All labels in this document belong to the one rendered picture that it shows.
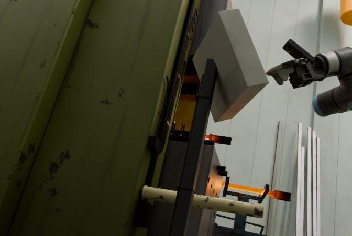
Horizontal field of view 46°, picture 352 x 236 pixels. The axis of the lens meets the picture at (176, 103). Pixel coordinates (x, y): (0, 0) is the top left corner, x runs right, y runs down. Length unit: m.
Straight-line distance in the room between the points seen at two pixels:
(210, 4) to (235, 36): 0.85
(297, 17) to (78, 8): 5.75
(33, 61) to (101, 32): 0.32
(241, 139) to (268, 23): 2.12
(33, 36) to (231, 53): 0.92
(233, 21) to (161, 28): 0.50
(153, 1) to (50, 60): 0.53
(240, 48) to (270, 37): 5.63
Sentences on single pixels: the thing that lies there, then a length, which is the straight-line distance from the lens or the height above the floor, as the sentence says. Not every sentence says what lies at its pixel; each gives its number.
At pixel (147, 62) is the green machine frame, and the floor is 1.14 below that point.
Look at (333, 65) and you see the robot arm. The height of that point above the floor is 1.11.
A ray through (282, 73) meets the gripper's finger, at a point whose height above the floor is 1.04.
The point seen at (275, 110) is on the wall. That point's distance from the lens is 6.38.
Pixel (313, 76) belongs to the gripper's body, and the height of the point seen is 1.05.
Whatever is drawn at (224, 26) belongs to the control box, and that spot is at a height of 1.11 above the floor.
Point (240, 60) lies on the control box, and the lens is 1.33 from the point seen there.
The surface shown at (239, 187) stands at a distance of 2.39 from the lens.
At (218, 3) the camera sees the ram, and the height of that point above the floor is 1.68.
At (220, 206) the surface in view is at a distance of 1.50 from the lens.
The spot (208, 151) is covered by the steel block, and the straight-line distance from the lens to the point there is 1.81.
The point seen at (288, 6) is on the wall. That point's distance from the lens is 7.45.
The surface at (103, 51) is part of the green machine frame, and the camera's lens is 1.83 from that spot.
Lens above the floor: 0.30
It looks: 24 degrees up
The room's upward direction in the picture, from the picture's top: 13 degrees clockwise
